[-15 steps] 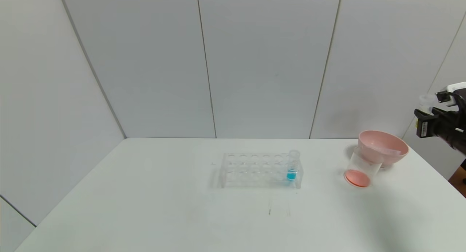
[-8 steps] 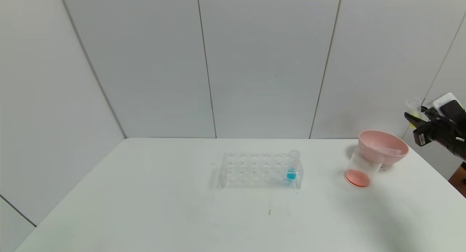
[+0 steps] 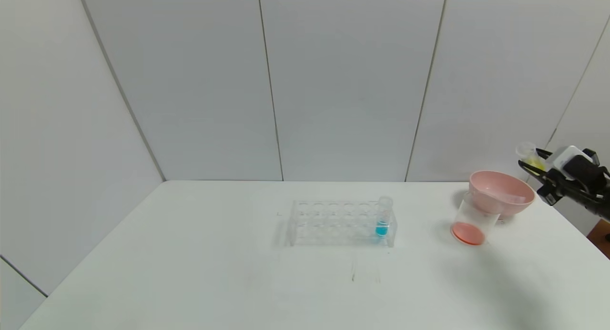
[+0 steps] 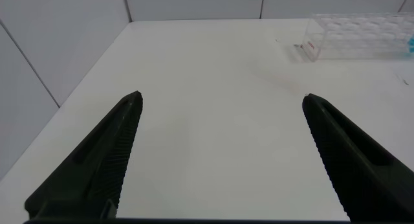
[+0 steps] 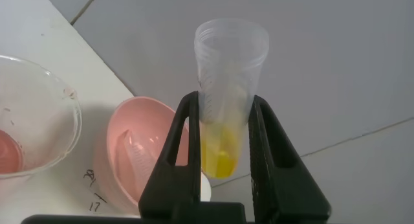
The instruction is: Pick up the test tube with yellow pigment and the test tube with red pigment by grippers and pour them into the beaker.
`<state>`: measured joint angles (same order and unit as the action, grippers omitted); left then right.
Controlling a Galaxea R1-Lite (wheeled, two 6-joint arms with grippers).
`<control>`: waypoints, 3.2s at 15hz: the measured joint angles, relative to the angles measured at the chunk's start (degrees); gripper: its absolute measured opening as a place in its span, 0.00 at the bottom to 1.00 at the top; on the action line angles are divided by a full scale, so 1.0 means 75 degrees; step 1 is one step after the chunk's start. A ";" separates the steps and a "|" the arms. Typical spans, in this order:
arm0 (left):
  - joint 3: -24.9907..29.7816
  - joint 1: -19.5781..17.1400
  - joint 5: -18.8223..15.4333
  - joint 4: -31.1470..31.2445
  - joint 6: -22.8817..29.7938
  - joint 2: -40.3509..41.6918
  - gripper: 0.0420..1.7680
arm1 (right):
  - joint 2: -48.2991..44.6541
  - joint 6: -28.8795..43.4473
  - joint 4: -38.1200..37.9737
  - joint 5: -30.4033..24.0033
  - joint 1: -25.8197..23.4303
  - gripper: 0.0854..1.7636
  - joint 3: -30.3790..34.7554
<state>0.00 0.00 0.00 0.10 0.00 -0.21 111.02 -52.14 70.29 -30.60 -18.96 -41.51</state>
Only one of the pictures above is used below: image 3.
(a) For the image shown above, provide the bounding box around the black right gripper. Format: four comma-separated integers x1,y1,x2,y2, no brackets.
518,148,587,206

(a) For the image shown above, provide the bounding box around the test tube with yellow pigment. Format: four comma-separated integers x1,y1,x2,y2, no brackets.
515,142,547,171

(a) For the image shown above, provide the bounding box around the clear plastic beaker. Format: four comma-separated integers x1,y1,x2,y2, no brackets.
451,193,502,246

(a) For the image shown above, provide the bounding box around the test tube with blue pigment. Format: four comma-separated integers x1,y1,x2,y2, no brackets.
375,196,394,238

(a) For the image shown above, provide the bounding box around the clear acrylic test tube rack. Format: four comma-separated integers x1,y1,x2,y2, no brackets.
285,199,397,248

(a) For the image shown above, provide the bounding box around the pink bowl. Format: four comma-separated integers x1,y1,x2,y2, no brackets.
468,171,536,219

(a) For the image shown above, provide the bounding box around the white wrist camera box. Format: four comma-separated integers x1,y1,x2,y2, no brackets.
552,145,599,172

